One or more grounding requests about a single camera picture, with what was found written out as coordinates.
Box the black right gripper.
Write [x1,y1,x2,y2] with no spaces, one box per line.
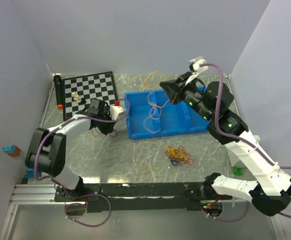
[160,71,214,122]

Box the red wire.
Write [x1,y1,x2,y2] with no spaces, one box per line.
[91,126,128,138]

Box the coloured wire bundle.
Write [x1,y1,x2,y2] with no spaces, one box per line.
[164,144,194,168]

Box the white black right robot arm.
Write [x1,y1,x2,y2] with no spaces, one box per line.
[159,72,291,217]

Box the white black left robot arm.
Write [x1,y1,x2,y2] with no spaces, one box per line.
[25,98,124,201]

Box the black white chessboard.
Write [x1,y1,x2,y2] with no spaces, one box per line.
[62,71,118,121]

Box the blue three-compartment plastic bin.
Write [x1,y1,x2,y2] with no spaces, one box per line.
[124,89,209,140]

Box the black marker orange cap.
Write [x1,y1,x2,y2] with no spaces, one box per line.
[53,74,63,110]

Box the white grey stand device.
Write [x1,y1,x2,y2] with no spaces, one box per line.
[229,134,261,167]

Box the green small plastic piece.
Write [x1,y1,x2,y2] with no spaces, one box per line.
[232,166,244,176]

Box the blue orange toy block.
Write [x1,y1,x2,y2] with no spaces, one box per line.
[2,145,21,158]

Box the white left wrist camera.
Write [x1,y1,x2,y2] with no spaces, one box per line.
[109,100,125,120]

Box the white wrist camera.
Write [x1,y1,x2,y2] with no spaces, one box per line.
[185,56,209,86]
[109,100,125,120]

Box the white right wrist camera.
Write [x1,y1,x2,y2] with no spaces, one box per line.
[185,56,209,86]

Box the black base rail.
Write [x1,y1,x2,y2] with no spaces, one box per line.
[54,182,232,213]

